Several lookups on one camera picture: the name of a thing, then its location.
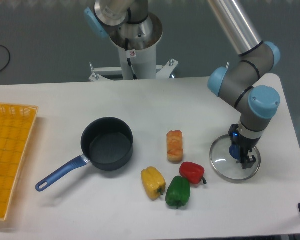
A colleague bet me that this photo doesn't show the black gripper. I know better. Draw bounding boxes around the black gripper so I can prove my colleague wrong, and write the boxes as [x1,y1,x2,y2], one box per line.
[228,123,262,170]

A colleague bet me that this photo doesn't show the glass lid blue knob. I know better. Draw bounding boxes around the glass lid blue knob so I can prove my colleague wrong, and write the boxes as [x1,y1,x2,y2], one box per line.
[209,135,261,183]

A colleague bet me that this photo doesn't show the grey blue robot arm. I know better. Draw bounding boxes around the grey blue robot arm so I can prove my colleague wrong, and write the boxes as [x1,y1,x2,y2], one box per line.
[84,0,281,169]

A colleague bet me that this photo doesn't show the red toy bell pepper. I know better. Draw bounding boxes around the red toy bell pepper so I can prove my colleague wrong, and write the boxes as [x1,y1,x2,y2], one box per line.
[179,162,207,185]

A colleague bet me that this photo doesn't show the toy bread loaf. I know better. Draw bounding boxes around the toy bread loaf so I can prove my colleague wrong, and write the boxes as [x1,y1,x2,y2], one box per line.
[166,130,184,163]

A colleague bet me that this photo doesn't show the green toy bell pepper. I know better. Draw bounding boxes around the green toy bell pepper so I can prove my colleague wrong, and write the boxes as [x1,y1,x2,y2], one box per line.
[165,176,191,209]

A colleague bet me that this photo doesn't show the yellow toy bell pepper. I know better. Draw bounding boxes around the yellow toy bell pepper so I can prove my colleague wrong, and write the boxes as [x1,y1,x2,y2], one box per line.
[141,166,166,201]

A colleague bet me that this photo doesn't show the yellow plastic basket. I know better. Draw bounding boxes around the yellow plastic basket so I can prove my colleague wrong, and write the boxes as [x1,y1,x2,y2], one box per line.
[0,102,39,222]

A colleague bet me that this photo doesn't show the dark saucepan blue handle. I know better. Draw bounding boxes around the dark saucepan blue handle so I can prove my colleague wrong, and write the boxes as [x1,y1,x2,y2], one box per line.
[35,117,134,192]

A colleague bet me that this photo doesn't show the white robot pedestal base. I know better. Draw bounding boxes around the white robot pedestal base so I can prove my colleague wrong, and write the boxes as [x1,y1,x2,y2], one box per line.
[89,13,179,82]

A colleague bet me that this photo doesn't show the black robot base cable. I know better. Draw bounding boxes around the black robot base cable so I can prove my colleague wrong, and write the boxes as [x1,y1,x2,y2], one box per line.
[125,37,139,81]

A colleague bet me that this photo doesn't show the black cable on floor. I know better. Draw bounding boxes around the black cable on floor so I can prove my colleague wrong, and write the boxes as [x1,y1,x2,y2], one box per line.
[0,44,11,79]

